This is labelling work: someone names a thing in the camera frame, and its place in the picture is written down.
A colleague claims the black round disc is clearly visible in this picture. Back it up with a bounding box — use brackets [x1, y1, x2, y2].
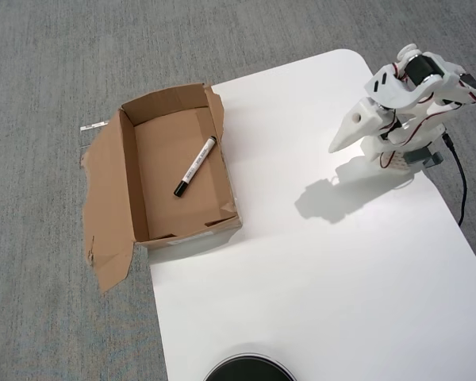
[202, 343, 297, 381]

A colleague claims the black power cable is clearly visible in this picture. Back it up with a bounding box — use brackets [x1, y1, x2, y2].
[442, 133, 468, 227]

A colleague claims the white gripper finger with hole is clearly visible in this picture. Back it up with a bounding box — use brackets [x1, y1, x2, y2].
[328, 99, 390, 153]

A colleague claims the grey table clamp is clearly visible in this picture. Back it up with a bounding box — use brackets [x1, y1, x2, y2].
[405, 147, 444, 170]

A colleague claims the open brown cardboard box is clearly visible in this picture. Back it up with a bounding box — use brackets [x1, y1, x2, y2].
[80, 82, 244, 294]

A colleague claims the white slotted gripper body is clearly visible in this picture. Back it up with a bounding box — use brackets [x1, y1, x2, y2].
[363, 63, 445, 140]

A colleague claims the white marker pen black cap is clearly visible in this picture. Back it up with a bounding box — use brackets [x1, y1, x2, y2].
[173, 136, 218, 198]

